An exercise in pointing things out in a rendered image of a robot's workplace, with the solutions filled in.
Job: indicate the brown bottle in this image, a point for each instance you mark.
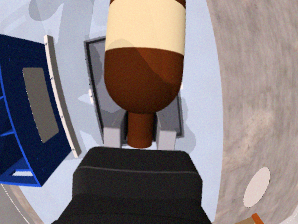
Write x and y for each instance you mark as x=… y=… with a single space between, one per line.
x=144 y=60

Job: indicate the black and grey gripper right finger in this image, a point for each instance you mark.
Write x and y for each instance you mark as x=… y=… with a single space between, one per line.
x=164 y=137

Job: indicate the blue plastic crate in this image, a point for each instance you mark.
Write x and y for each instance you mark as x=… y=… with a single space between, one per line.
x=27 y=91

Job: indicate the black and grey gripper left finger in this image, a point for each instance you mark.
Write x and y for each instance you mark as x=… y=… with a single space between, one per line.
x=115 y=134

